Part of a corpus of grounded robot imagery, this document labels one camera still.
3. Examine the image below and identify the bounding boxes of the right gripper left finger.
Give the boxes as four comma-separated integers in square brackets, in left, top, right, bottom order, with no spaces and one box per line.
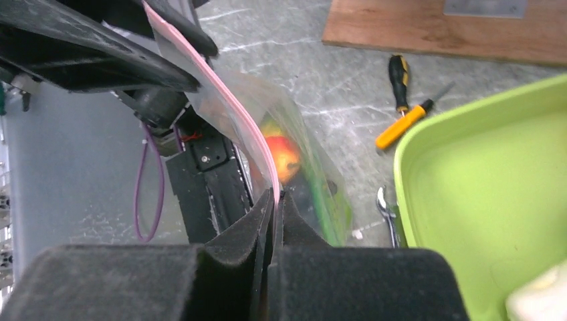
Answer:
[1,190,275,320]

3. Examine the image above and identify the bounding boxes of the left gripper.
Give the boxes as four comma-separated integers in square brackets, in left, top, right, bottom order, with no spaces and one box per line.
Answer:
[1,1,219,128]

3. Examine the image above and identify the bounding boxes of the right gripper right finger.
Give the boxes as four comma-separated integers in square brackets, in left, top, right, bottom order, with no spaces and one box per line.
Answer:
[267,193,468,320]

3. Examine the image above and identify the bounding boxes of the red apple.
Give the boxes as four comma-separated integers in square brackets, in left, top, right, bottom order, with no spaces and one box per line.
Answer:
[265,136,301,185]

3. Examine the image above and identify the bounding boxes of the clear zip top bag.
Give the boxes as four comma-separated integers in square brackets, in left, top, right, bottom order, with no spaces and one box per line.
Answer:
[142,1,348,234]

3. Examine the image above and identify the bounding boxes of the silver wrench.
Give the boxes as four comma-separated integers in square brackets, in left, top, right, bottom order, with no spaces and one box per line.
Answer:
[376,185,400,248]

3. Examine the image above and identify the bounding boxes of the green plastic basin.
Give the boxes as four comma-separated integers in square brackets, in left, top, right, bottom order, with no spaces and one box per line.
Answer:
[393,75,566,320]

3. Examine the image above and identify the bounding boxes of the bok choy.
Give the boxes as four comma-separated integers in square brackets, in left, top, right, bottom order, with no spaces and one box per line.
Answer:
[505,261,566,321]

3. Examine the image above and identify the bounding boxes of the wooden board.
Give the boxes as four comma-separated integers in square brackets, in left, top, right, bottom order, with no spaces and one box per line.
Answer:
[322,1,566,67]

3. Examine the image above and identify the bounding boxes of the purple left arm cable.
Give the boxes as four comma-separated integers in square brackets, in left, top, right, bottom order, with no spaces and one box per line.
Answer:
[133,123,166,243]

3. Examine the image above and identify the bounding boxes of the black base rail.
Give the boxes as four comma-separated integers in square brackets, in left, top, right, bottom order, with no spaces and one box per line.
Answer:
[166,126,253,243]

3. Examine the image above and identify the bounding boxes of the yellow handled screwdriver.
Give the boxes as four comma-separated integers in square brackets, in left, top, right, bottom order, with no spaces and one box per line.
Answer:
[375,54,455,150]

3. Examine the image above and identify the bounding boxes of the metal stand bracket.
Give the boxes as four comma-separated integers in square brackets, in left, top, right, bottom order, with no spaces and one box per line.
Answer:
[443,0,528,19]

